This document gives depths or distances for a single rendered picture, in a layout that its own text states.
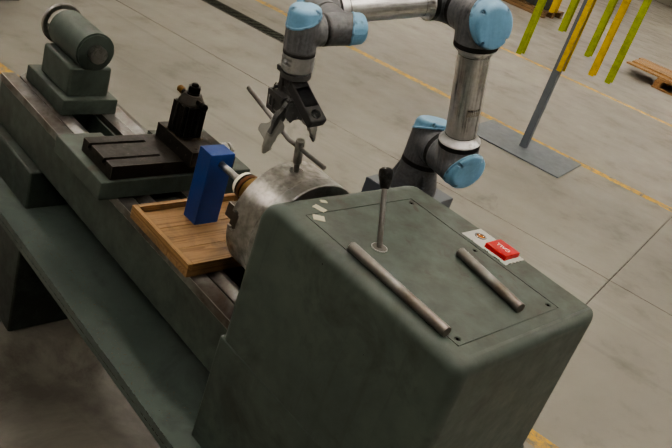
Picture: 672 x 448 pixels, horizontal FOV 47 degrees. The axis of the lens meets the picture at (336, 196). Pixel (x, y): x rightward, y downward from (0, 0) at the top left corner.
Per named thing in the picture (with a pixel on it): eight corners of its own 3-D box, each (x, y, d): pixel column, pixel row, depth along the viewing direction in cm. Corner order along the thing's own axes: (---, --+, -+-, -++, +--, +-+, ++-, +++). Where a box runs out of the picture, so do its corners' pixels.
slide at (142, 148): (232, 169, 249) (235, 156, 247) (109, 180, 219) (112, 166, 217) (202, 142, 259) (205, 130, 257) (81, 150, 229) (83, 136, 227)
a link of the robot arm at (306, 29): (332, 12, 169) (297, 13, 165) (324, 59, 175) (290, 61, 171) (316, -1, 174) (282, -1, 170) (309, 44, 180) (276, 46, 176)
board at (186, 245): (290, 256, 224) (294, 245, 222) (185, 277, 199) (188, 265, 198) (233, 203, 242) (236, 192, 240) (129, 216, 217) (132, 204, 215)
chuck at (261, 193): (335, 262, 211) (356, 165, 194) (240, 300, 192) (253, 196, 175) (315, 244, 216) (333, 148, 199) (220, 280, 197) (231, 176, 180)
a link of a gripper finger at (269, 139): (252, 144, 186) (274, 112, 185) (266, 156, 182) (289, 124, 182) (244, 139, 184) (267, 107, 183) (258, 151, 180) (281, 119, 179)
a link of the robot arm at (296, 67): (322, 57, 175) (292, 62, 170) (318, 76, 178) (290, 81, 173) (302, 44, 180) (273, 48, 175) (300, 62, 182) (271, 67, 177)
